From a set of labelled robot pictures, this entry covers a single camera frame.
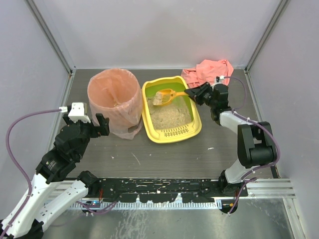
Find bin with pink bag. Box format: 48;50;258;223
87;68;143;140

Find yellow green litter box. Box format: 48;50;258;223
142;76;202;143

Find orange litter scoop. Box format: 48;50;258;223
153;89;188;106

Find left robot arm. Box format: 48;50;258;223
0;114;110;239

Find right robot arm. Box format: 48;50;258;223
184;82;279;194

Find cat litter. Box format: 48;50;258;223
147;97;192;130

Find pink cloth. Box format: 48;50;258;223
181;60;234;88

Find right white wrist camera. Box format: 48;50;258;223
214;76;227;85

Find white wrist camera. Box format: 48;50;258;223
214;76;227;85
58;102;91;123

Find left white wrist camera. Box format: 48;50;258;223
58;102;91;123

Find slotted cable duct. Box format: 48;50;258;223
36;201;223;210

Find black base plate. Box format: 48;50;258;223
84;178;243;203

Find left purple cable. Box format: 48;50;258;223
0;108;118;232

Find purple cable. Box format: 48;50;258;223
215;75;282;216
0;108;118;232

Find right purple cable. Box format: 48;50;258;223
215;75;282;216

